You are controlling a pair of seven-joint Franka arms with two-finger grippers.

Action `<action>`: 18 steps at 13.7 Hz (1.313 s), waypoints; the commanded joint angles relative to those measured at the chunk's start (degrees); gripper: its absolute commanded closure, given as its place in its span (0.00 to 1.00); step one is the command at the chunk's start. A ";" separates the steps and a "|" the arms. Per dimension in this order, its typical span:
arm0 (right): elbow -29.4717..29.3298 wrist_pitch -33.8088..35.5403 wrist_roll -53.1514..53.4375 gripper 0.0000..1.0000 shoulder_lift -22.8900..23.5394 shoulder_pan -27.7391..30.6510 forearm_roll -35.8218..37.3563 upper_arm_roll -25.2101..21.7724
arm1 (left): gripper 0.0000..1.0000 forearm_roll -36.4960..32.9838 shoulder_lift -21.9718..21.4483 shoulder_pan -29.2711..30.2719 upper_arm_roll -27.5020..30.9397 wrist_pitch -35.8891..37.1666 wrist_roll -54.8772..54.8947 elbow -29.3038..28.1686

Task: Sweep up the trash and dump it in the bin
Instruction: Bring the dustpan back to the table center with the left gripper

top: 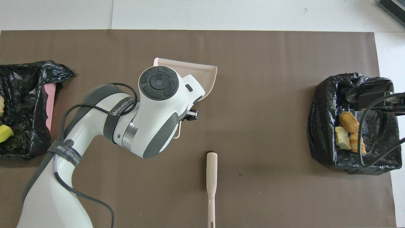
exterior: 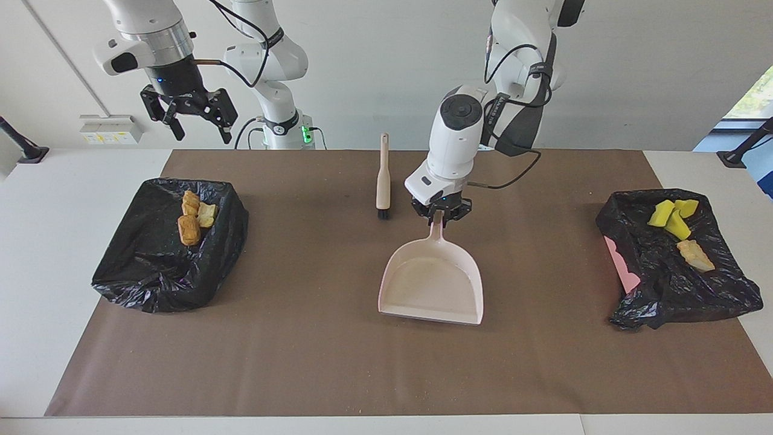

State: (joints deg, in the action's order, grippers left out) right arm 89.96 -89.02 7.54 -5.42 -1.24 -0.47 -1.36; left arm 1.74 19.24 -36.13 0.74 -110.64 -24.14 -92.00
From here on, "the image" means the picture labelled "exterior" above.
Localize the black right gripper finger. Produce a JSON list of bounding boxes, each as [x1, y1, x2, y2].
[[205, 88, 238, 144], [140, 86, 186, 141]]

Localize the beige hand brush black bristles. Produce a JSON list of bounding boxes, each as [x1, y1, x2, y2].
[[376, 133, 391, 219]]

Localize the beige plastic dustpan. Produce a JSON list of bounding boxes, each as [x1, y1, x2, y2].
[[378, 209, 484, 326]]

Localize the brown bread roll toy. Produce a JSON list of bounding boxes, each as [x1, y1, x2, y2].
[[177, 214, 202, 247]]

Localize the bin lined with black bag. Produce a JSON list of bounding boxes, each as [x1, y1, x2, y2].
[[91, 178, 249, 314]]

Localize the pink plastic bin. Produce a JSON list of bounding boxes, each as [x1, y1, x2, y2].
[[605, 236, 641, 297]]

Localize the loose black trash bag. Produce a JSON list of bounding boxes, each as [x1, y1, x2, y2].
[[595, 188, 765, 331]]

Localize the black clamp stand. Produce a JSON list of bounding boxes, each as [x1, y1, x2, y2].
[[0, 116, 50, 164], [717, 118, 773, 169]]

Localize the brown paper table mat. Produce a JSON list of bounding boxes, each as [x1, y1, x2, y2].
[[45, 149, 773, 417]]

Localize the window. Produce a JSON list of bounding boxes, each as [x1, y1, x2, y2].
[[722, 65, 773, 121]]

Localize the black base cable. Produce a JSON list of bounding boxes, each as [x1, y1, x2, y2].
[[234, 118, 266, 150]]

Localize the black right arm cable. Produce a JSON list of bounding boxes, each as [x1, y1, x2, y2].
[[193, 0, 269, 88]]

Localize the white wall socket box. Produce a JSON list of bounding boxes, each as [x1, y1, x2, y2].
[[80, 114, 144, 145]]

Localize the white wall cable duct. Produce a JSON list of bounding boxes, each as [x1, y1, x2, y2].
[[23, 0, 112, 117]]

